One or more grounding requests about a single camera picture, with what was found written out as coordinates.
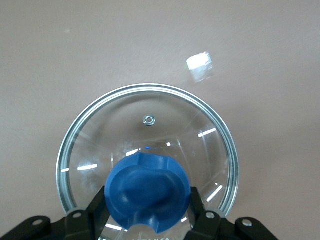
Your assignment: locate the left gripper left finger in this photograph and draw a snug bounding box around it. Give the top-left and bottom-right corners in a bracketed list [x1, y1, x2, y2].
[64, 186, 111, 240]

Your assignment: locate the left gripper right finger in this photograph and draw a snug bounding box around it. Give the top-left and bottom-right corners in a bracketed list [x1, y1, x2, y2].
[188, 186, 229, 240]

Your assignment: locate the glass lid with blue knob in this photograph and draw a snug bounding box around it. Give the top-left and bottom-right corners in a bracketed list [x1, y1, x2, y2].
[56, 83, 240, 240]

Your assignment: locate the brown table cover sheet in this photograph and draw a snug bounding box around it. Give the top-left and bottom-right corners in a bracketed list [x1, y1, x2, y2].
[0, 0, 320, 240]

